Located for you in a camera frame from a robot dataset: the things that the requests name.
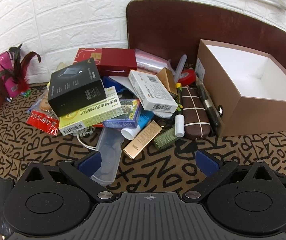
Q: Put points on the green small box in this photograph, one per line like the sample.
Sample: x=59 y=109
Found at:
x=165 y=139

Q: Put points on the gold small carton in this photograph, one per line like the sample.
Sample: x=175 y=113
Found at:
x=166 y=78

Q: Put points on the red flat box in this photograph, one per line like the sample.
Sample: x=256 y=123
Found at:
x=87 y=53

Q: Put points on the black yellow marker pen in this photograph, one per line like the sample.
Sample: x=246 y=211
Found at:
x=179 y=118

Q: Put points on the large pink cardboard box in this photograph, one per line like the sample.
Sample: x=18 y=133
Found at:
x=247 y=87

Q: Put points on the blue tiger card box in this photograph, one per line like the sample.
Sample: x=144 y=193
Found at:
x=129 y=119

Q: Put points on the brown plaid glasses case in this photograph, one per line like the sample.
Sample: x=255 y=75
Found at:
x=196 y=124

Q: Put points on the clear zip bag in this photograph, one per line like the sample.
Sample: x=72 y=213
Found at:
x=150 y=62

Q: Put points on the pink bottle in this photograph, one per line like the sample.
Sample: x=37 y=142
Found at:
x=6 y=64

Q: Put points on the red snack packet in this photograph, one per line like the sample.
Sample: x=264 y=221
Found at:
x=44 y=122

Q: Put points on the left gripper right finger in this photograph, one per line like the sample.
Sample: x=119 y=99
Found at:
x=217 y=173

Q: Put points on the blue white tube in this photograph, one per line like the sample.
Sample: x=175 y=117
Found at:
x=144 y=119

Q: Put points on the clear plastic case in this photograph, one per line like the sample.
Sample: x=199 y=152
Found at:
x=109 y=147

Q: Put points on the red tape roll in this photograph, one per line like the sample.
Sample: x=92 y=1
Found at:
x=187 y=77

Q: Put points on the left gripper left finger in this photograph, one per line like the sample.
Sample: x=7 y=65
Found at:
x=79 y=173

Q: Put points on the yellow white medicine box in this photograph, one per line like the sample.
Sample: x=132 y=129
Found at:
x=103 y=110

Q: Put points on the black charger box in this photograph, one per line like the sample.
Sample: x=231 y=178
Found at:
x=74 y=87

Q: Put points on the dark red gift box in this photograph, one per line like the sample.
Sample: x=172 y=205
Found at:
x=117 y=62

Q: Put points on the dark red feather toy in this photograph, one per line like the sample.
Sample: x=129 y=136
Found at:
x=20 y=66

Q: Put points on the translucent white tube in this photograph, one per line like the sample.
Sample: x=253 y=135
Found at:
x=181 y=65

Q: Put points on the black silver pen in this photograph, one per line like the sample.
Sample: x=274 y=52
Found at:
x=207 y=103

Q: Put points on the white barcode box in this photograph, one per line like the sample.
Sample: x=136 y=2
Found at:
x=151 y=92

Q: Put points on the gold slim box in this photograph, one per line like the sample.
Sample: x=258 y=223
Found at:
x=142 y=139

